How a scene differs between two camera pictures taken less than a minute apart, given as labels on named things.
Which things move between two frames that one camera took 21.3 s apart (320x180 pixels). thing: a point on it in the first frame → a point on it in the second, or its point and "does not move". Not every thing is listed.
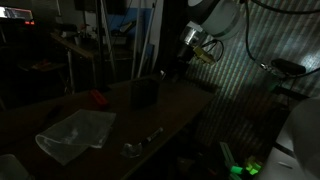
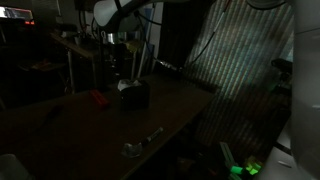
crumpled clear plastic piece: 132,151 does not move
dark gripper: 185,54 → 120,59
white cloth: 82,129 → 124,83
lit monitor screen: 8,12 does not move
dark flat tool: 56,112 does not move
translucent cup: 12,169 does not move
